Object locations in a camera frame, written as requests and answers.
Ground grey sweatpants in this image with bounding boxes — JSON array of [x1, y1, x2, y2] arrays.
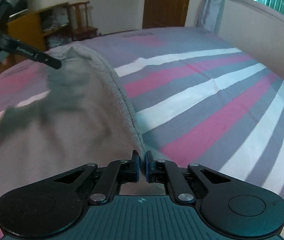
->
[[0, 43, 145, 196]]

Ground yellow wooden cabinet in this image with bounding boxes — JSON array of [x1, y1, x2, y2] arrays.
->
[[7, 3, 71, 51]]

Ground small wooden chair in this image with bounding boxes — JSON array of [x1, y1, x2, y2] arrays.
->
[[66, 1, 98, 41]]

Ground striped bed with sheet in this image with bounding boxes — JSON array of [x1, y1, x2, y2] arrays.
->
[[0, 27, 284, 239]]

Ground brown wooden door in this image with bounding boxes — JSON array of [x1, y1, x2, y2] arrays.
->
[[142, 0, 190, 29]]

